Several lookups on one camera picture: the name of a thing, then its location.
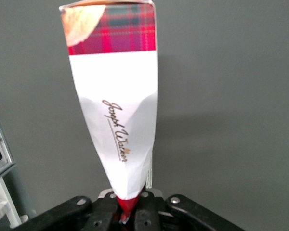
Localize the red tartan cookie box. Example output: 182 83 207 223
58 0 158 226

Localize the white metal stand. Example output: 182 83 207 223
0 177 29 229

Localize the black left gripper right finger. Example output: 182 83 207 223
134 191 165 231

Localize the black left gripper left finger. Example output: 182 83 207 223
85 192 118 231

